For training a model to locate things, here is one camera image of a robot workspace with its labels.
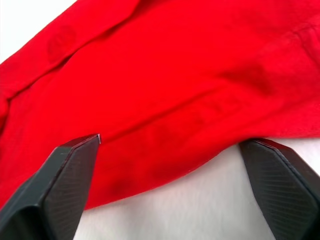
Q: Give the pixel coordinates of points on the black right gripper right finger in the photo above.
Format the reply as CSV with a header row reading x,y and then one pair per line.
x,y
282,185

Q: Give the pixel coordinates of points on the red t-shirt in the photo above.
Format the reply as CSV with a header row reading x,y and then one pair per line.
x,y
160,82

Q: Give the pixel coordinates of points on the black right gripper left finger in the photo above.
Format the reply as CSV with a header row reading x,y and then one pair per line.
x,y
52,190

